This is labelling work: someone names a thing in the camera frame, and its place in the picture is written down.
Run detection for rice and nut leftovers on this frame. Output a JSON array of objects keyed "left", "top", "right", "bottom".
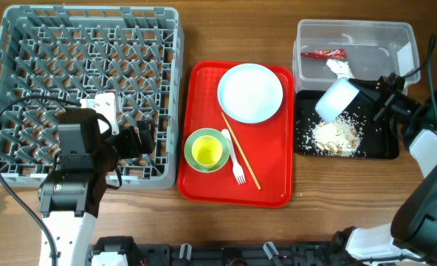
[{"left": 295, "top": 111, "right": 365, "bottom": 157}]

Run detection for white plastic fork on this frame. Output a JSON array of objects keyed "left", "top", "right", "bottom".
[{"left": 221, "top": 129, "right": 246, "bottom": 185}]

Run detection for wooden chopstick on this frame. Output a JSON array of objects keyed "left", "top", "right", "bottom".
[{"left": 221, "top": 112, "right": 262, "bottom": 190}]

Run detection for black food waste tray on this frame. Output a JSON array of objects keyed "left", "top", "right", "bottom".
[{"left": 295, "top": 90, "right": 399, "bottom": 160}]

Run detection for white tissue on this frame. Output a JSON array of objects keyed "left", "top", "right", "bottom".
[{"left": 326, "top": 59, "right": 354, "bottom": 79}]

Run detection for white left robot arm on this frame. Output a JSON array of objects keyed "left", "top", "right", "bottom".
[{"left": 38, "top": 108, "right": 154, "bottom": 265}]

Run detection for clear plastic waste bin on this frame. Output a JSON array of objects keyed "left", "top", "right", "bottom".
[{"left": 292, "top": 19, "right": 420, "bottom": 92}]

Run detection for green saucer bowl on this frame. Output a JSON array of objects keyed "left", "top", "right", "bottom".
[{"left": 184, "top": 128, "right": 230, "bottom": 173}]

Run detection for grey plastic dishwasher rack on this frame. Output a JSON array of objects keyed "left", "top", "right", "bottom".
[{"left": 0, "top": 5, "right": 185, "bottom": 189}]

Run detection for yellow plastic cup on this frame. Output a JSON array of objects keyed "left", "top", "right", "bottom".
[{"left": 192, "top": 135, "right": 223, "bottom": 168}]

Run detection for red plastic tray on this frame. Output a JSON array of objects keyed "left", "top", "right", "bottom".
[{"left": 177, "top": 61, "right": 295, "bottom": 208}]

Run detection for red snack wrapper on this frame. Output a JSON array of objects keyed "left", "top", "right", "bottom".
[{"left": 300, "top": 49, "right": 347, "bottom": 60}]

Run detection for large light blue plate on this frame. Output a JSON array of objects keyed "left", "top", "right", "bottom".
[{"left": 217, "top": 64, "right": 283, "bottom": 124}]

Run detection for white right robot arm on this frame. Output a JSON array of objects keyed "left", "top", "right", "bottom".
[{"left": 316, "top": 74, "right": 437, "bottom": 265}]

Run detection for light blue small bowl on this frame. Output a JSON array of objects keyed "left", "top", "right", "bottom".
[{"left": 315, "top": 78, "right": 359, "bottom": 123}]

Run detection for white bin label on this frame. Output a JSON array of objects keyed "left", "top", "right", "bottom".
[{"left": 396, "top": 43, "right": 414, "bottom": 76}]

